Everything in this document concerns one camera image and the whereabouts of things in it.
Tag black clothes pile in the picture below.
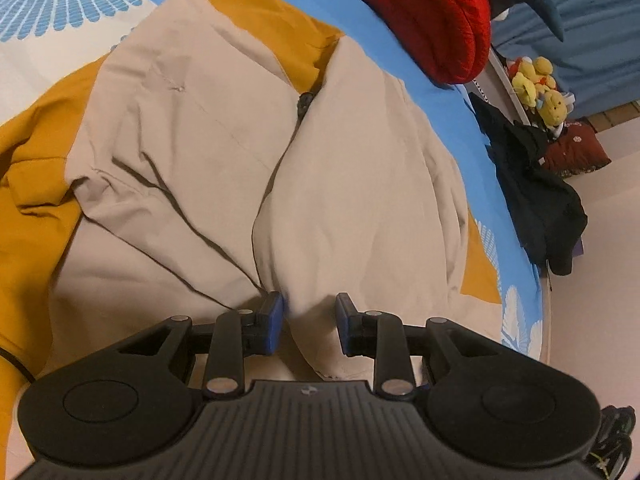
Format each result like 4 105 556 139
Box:
467 92 589 278

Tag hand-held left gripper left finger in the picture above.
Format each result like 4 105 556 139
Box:
119 291 286 401

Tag black object with green lines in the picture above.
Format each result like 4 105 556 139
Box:
587 405 637 480

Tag blue curtain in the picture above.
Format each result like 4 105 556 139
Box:
492 0 640 122

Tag maroon pillow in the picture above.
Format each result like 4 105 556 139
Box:
542 116 613 177

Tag white windowsill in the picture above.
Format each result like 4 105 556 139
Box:
465 42 532 127

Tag yellow duck plush toy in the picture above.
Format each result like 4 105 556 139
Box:
536 89 570 129
507 57 555 107

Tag red folded blanket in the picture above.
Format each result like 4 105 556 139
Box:
310 0 494 86

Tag beige and mustard jacket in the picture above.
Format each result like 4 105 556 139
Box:
0 0 503 466

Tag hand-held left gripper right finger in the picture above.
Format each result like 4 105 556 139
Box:
335 292 501 401

